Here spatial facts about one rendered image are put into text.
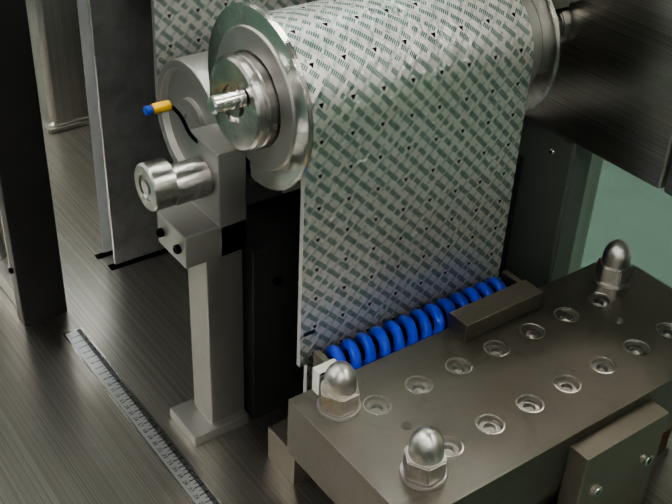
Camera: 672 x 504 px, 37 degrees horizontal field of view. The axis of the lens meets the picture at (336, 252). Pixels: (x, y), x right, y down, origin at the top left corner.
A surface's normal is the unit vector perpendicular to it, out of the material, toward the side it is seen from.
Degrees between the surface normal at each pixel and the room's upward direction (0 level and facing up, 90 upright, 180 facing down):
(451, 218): 90
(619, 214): 0
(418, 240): 90
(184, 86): 90
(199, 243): 90
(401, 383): 0
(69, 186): 0
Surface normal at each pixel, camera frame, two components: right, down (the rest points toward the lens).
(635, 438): 0.58, 0.47
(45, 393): 0.04, -0.83
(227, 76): -0.81, 0.30
